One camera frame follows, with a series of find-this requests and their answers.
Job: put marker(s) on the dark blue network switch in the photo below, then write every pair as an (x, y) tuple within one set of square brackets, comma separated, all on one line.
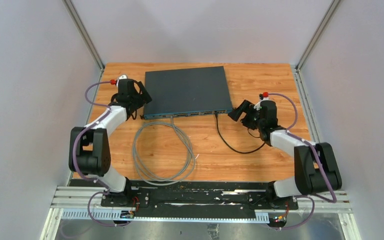
[(187, 92)]

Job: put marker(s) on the left aluminium corner post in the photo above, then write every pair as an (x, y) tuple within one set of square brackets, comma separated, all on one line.
[(76, 18)]

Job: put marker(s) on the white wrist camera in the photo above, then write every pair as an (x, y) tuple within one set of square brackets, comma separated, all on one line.
[(262, 97), (116, 81)]

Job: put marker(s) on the aluminium corner post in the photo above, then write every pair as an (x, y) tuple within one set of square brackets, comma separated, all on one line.
[(318, 33), (76, 18)]

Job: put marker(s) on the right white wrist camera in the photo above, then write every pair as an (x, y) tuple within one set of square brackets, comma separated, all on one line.
[(262, 97)]

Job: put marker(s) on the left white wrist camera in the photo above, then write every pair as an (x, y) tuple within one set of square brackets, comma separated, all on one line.
[(116, 81)]

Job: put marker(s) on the aluminium front frame rail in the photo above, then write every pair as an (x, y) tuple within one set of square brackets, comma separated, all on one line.
[(70, 217)]

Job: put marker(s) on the right aluminium corner post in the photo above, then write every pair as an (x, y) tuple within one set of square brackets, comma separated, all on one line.
[(318, 33)]

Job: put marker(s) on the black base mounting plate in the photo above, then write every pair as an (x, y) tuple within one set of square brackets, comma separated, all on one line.
[(195, 200)]

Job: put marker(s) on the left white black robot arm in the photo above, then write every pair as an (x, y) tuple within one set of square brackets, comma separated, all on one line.
[(89, 148)]

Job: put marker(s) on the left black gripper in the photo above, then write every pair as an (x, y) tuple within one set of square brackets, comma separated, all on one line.
[(143, 98)]

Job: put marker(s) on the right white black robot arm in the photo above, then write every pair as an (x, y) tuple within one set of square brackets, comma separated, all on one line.
[(315, 166)]

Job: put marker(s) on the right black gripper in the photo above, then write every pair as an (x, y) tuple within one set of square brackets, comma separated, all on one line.
[(246, 107)]

